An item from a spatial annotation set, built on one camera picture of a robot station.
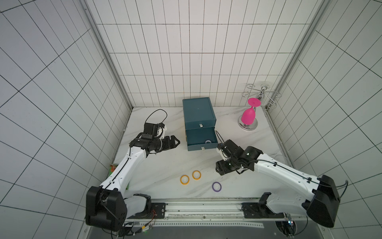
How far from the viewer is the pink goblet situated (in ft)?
2.79

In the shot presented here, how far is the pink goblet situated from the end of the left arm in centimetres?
46

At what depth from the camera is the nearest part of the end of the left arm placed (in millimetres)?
629
